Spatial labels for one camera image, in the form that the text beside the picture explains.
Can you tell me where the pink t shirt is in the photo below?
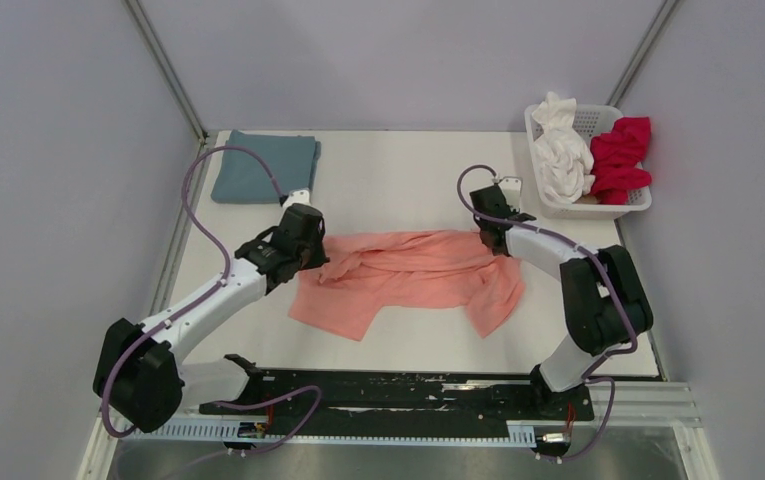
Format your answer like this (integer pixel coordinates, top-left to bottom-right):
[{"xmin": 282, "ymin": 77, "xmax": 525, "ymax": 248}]
[{"xmin": 289, "ymin": 230, "xmax": 525, "ymax": 341}]

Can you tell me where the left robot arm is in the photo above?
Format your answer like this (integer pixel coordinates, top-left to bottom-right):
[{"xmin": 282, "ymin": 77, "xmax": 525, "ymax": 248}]
[{"xmin": 93, "ymin": 203, "xmax": 328, "ymax": 438}]

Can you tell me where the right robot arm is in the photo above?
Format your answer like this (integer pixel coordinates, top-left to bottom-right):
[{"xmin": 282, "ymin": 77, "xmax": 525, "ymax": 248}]
[{"xmin": 469, "ymin": 185, "xmax": 654, "ymax": 418}]

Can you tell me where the crumpled white t shirt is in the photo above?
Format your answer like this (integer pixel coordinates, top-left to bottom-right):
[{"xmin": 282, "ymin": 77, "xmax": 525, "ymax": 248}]
[{"xmin": 531, "ymin": 91, "xmax": 595, "ymax": 204}]

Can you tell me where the folded blue-grey t shirt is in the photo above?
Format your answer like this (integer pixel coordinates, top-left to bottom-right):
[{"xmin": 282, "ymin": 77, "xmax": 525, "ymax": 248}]
[{"xmin": 211, "ymin": 130, "xmax": 322, "ymax": 205}]

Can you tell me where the white plastic basket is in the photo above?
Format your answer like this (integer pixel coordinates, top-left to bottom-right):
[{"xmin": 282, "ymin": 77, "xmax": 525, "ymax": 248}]
[{"xmin": 524, "ymin": 103, "xmax": 654, "ymax": 221}]

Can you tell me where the crumpled red t shirt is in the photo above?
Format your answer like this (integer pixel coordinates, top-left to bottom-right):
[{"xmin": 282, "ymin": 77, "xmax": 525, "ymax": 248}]
[{"xmin": 590, "ymin": 117, "xmax": 652, "ymax": 205}]

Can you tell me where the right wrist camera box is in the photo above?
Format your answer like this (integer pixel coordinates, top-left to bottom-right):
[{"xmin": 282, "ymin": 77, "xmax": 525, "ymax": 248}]
[{"xmin": 494, "ymin": 176, "xmax": 523, "ymax": 211}]

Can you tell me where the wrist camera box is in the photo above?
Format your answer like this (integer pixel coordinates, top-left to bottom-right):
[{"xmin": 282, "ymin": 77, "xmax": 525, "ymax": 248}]
[
  {"xmin": 280, "ymin": 188, "xmax": 311, "ymax": 209},
  {"xmin": 494, "ymin": 176, "xmax": 523, "ymax": 211}
]

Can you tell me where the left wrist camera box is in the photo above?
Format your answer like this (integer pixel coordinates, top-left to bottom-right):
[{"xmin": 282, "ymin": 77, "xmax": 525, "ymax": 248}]
[{"xmin": 280, "ymin": 188, "xmax": 311, "ymax": 209}]

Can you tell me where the right aluminium frame post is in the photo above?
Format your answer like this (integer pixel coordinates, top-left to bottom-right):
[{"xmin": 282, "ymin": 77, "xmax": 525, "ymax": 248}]
[{"xmin": 606, "ymin": 0, "xmax": 683, "ymax": 108}]

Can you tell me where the aluminium frame post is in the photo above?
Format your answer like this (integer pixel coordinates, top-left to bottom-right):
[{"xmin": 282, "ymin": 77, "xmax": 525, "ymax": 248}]
[
  {"xmin": 606, "ymin": 0, "xmax": 683, "ymax": 108},
  {"xmin": 122, "ymin": 0, "xmax": 208, "ymax": 145}
]

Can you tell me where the slotted white cable duct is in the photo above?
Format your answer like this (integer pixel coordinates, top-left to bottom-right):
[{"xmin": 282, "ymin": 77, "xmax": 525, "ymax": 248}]
[{"xmin": 120, "ymin": 421, "xmax": 537, "ymax": 446}]

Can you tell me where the aluminium front rail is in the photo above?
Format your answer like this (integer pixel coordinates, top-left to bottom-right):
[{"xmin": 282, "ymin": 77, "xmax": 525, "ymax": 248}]
[{"xmin": 93, "ymin": 372, "xmax": 703, "ymax": 432}]

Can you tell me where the left aluminium frame post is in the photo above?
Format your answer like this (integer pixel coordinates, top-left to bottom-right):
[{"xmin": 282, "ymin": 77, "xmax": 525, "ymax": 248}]
[{"xmin": 122, "ymin": 0, "xmax": 208, "ymax": 145}]

